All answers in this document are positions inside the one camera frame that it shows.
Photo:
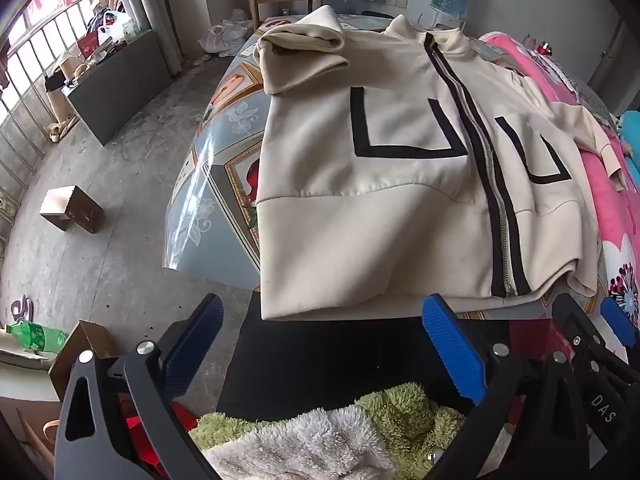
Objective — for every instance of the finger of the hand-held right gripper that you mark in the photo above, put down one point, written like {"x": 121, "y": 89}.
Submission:
{"x": 570, "y": 315}
{"x": 617, "y": 317}

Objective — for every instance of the metal window grille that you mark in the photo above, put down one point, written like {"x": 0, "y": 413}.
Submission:
{"x": 30, "y": 40}

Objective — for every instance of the white shopping bag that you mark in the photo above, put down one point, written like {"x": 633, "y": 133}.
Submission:
{"x": 117, "y": 30}

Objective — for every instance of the blue striped blanket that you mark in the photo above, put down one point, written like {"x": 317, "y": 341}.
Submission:
{"x": 631, "y": 130}

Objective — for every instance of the cream zip jacket black stripes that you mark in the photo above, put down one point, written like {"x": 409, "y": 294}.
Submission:
{"x": 375, "y": 210}

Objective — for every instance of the red box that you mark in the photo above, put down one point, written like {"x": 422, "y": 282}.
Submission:
{"x": 88, "y": 46}

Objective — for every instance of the grey curtain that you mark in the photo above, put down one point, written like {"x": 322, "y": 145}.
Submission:
{"x": 160, "y": 0}

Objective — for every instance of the white plastic bag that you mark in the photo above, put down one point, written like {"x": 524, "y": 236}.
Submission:
{"x": 225, "y": 35}

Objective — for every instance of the purple plastic item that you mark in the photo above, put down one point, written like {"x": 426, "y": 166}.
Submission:
{"x": 22, "y": 307}

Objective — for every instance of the grey patterned cloth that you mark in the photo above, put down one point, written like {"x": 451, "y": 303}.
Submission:
{"x": 580, "y": 85}

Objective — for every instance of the pink glass jar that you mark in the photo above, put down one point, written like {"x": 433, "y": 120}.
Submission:
{"x": 528, "y": 40}

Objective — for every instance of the brown cardboard box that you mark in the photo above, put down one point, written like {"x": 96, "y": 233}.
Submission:
{"x": 80, "y": 345}

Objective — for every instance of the white wall socket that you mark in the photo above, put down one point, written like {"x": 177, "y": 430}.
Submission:
{"x": 397, "y": 1}

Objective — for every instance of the pink blanket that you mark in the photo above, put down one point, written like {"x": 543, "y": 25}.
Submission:
{"x": 607, "y": 205}

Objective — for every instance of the fluffy green white garment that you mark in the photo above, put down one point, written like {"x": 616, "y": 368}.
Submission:
{"x": 310, "y": 440}

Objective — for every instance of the beige shoe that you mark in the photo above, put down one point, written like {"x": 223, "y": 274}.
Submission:
{"x": 62, "y": 127}

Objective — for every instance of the table with fruit print cover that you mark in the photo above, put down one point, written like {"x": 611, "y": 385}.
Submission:
{"x": 220, "y": 195}

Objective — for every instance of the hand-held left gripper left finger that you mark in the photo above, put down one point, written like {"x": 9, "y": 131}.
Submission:
{"x": 200, "y": 340}

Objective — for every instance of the red jar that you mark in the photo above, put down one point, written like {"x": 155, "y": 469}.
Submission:
{"x": 545, "y": 51}

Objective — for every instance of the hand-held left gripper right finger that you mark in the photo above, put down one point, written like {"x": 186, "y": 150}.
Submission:
{"x": 455, "y": 350}

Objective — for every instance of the green plastic bottle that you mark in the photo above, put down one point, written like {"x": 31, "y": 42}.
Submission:
{"x": 35, "y": 335}

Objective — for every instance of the grey door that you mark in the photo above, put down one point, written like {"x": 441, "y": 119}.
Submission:
{"x": 607, "y": 60}

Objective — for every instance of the dark grey cabinet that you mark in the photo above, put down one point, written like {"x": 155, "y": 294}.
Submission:
{"x": 120, "y": 90}

